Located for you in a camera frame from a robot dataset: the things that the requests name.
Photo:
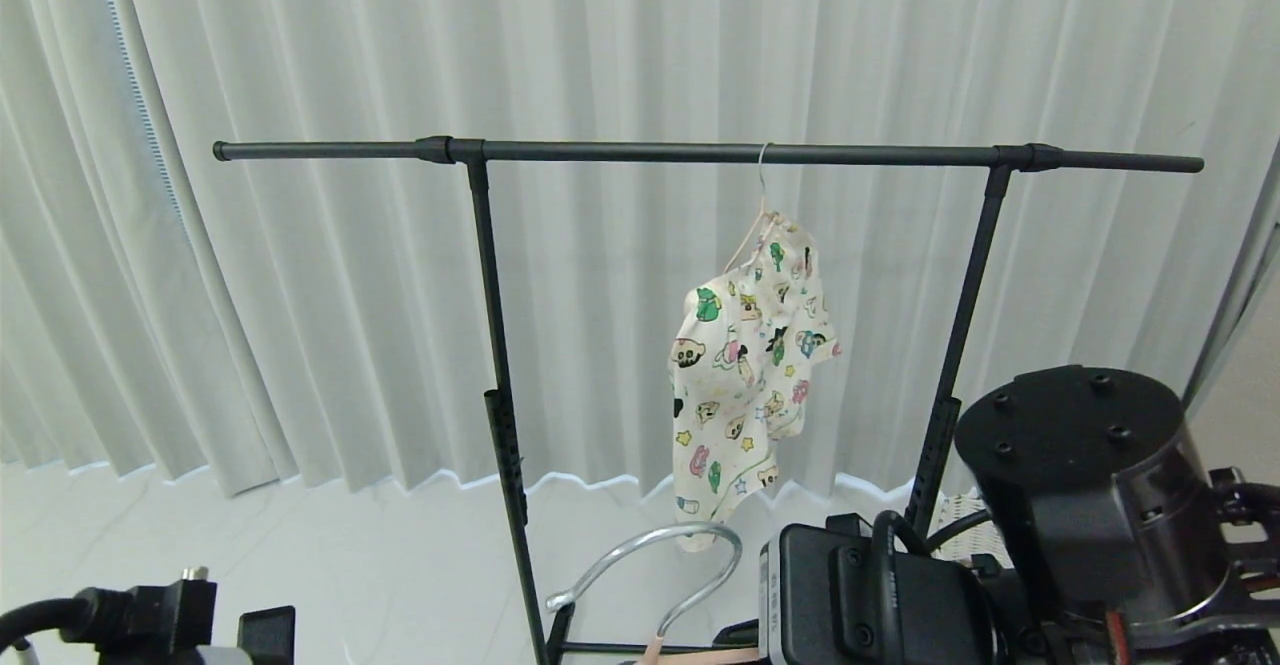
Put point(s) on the cream printed garment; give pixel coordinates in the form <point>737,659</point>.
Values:
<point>745,375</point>

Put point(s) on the pink clothes hanger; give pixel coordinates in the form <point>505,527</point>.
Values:
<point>762,170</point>
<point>640,542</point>

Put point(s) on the black clothes rack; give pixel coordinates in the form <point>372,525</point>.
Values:
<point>700,153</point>

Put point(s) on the white laundry basket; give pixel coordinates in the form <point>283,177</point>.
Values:
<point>962,535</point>

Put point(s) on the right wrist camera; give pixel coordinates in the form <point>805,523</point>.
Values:
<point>810,595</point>

